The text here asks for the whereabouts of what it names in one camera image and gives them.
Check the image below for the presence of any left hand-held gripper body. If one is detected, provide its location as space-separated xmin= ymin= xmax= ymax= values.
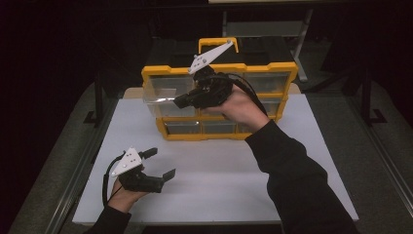
xmin=111 ymin=146 xmax=166 ymax=194

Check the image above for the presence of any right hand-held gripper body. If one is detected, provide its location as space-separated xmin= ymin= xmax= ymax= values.
xmin=187 ymin=39 xmax=236 ymax=110

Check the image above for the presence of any clear plastic drawer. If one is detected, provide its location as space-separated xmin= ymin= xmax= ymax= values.
xmin=142 ymin=74 xmax=198 ymax=119

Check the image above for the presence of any yellow black drawer organizer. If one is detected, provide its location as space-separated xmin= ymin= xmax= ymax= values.
xmin=140 ymin=36 xmax=299 ymax=141

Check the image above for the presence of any person's left hand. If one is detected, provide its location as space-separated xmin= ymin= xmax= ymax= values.
xmin=107 ymin=176 xmax=148 ymax=215

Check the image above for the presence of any person's right hand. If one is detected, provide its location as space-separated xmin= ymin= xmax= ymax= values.
xmin=202 ymin=84 xmax=271 ymax=135

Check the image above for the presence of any grid of clear drawers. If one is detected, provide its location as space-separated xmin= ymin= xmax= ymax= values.
xmin=164 ymin=71 xmax=290 ymax=136

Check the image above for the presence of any grey metal stand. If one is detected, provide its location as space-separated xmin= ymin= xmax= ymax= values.
xmin=222 ymin=9 xmax=315 ymax=83

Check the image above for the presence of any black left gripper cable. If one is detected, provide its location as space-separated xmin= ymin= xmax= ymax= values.
xmin=101 ymin=151 xmax=127 ymax=208

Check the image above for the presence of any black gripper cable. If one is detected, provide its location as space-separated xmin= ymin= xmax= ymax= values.
xmin=213 ymin=71 xmax=269 ymax=117
xmin=101 ymin=151 xmax=127 ymax=208

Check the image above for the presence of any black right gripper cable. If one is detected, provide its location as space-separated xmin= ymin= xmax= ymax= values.
xmin=213 ymin=71 xmax=269 ymax=117

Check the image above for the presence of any black metal post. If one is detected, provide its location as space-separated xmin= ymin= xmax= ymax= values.
xmin=360 ymin=69 xmax=388 ymax=126
xmin=83 ymin=72 xmax=105 ymax=128

